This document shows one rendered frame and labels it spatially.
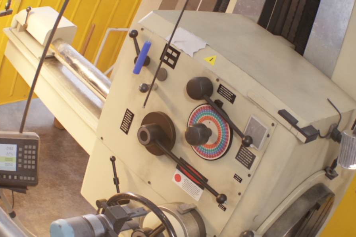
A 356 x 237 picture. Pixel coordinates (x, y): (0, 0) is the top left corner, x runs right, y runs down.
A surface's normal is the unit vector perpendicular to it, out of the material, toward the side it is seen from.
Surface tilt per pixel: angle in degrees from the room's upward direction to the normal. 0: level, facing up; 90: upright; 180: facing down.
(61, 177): 0
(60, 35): 90
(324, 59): 90
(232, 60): 0
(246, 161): 90
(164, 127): 90
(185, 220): 22
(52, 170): 0
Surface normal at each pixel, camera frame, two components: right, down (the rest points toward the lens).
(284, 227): -0.30, -0.43
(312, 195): 0.18, -0.78
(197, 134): -0.41, 0.06
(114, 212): 0.43, -0.74
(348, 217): -0.67, 0.12
